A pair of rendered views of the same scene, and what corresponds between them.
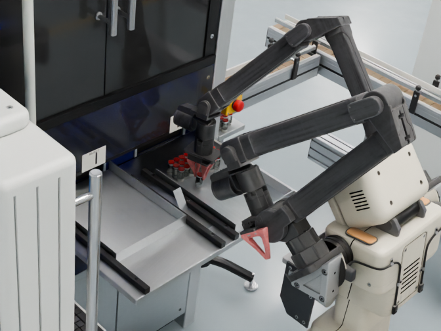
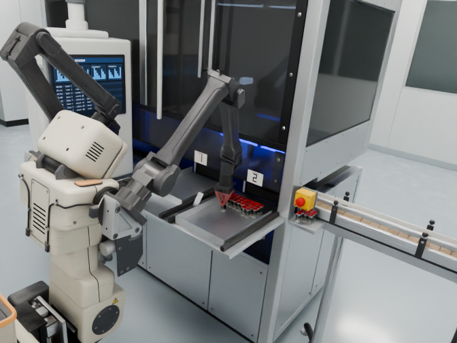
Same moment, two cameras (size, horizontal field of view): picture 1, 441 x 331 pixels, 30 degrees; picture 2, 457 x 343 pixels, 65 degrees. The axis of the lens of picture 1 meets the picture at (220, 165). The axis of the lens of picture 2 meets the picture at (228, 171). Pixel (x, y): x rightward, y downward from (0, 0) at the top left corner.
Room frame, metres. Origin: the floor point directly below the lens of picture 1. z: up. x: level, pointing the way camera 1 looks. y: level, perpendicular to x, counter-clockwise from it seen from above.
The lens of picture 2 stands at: (1.96, -1.39, 1.66)
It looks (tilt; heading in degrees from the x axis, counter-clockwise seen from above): 22 degrees down; 87
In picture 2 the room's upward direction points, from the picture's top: 5 degrees clockwise
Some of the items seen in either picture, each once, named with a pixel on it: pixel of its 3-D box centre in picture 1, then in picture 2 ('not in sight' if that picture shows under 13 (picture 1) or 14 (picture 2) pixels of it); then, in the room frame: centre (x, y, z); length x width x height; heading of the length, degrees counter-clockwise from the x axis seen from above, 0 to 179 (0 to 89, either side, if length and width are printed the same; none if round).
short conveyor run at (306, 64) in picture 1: (251, 77); (378, 226); (2.69, -0.07, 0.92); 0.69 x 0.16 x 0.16; 140
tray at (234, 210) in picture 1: (224, 184); (224, 216); (2.03, -0.02, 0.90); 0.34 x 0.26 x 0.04; 50
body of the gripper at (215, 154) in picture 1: (203, 145); (225, 180); (2.03, 0.06, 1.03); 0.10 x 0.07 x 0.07; 65
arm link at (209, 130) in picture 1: (203, 127); (227, 167); (2.03, 0.06, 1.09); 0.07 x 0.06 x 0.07; 61
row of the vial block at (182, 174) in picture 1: (199, 165); (240, 206); (2.10, 0.07, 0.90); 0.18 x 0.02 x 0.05; 140
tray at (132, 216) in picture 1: (112, 208); (187, 184); (1.85, 0.29, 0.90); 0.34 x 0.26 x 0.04; 50
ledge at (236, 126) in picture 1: (217, 123); (308, 222); (2.41, 0.03, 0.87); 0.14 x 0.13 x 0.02; 50
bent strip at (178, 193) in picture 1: (192, 208); (190, 203); (1.88, 0.06, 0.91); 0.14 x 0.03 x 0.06; 51
